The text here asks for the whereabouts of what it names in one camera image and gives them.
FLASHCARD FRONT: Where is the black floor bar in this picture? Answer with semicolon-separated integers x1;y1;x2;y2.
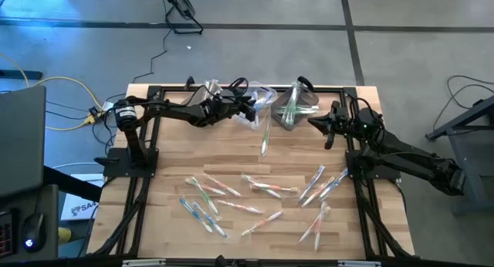
0;69;43;81

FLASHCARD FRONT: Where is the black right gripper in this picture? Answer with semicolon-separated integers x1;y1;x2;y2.
307;100;384;150

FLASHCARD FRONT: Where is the white bracket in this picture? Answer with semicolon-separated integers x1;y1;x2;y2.
122;259;167;267
338;260;382;267

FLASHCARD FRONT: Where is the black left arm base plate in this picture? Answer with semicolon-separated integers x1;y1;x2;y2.
94;147;160;179

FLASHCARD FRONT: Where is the white cardboard box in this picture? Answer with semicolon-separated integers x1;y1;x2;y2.
59;173;103;221

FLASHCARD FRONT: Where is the grey metal cart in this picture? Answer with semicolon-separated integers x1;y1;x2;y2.
425;95;494;217

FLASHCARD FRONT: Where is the blue toothbrush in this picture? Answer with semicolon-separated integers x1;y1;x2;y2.
179;198;214;234
235;112;255;127
191;201;229;239
258;87;276;106
298;165;326;202
252;90;274;113
319;167;349;201
246;111;263;130

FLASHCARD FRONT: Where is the clear plastic bin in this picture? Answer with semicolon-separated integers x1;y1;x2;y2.
235;80;278;131

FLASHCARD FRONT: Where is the black fan cable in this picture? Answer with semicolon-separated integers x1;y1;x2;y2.
132;27;174;85

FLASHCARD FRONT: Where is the black floor fan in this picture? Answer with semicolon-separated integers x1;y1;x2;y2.
157;0;205;35

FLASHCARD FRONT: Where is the black computer mouse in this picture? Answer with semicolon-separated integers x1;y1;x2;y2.
21;211;47;255

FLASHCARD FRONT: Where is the grey plastic bin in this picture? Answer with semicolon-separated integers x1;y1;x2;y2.
269;83;320;132

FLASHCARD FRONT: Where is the power strip with plugs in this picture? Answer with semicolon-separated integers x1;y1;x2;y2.
87;101;115;125

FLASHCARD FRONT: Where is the yellow object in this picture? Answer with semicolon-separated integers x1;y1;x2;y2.
57;226;74;245

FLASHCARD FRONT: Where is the beige plastic bin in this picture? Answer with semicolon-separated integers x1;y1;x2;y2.
180;80;231;126

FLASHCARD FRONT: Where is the green toothbrush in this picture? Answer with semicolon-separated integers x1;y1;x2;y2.
276;106;320;120
287;85;304;123
241;173;286;199
278;103;320;117
283;80;302;124
191;177;222;218
259;107;273;157

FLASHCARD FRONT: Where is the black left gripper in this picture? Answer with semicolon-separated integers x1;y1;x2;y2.
210;87;259;124

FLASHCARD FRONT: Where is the yellow cable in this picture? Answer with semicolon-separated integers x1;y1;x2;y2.
0;52;104;132

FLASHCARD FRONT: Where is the black floor cable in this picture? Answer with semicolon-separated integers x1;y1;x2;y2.
434;74;494;125

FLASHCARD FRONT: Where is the dark desk surface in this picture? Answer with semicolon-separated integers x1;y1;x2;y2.
0;184;59;262

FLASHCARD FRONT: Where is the backlit keyboard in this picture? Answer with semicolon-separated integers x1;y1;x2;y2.
0;209;19;260

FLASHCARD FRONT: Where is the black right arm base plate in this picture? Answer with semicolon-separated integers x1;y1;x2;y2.
345;149;402;180

